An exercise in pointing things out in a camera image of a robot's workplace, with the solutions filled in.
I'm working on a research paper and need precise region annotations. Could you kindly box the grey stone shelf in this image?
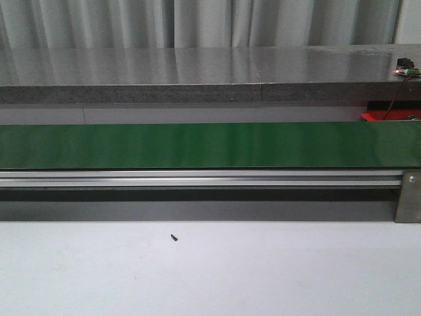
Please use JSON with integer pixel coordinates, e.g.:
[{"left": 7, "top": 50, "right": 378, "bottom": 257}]
[{"left": 1, "top": 44, "right": 420, "bottom": 104}]

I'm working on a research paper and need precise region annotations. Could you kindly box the green conveyor belt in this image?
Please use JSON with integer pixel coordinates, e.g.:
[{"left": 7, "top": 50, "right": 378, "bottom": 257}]
[{"left": 1, "top": 121, "right": 420, "bottom": 169}]

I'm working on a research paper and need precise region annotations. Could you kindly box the red plastic bin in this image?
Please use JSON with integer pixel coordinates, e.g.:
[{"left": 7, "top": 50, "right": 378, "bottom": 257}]
[{"left": 360, "top": 101, "right": 420, "bottom": 122}]

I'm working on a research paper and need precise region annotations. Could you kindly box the small green circuit board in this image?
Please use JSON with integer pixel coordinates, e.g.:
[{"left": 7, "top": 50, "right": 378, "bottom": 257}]
[{"left": 393, "top": 58, "right": 420, "bottom": 78}]

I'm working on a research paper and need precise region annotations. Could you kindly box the grey pleated curtain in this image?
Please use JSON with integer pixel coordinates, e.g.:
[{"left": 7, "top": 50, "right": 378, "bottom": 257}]
[{"left": 1, "top": 1, "right": 401, "bottom": 49}]

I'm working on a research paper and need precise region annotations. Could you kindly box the aluminium conveyor frame rail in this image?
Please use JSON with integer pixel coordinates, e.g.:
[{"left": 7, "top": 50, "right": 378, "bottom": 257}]
[{"left": 1, "top": 169, "right": 403, "bottom": 188}]

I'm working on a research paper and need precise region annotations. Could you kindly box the metal conveyor support bracket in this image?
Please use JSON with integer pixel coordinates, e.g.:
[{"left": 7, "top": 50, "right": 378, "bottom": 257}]
[{"left": 395, "top": 170, "right": 420, "bottom": 223}]

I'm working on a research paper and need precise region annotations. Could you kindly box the thin brown cable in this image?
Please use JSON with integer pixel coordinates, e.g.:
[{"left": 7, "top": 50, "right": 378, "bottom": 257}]
[{"left": 382, "top": 74, "right": 410, "bottom": 122}]

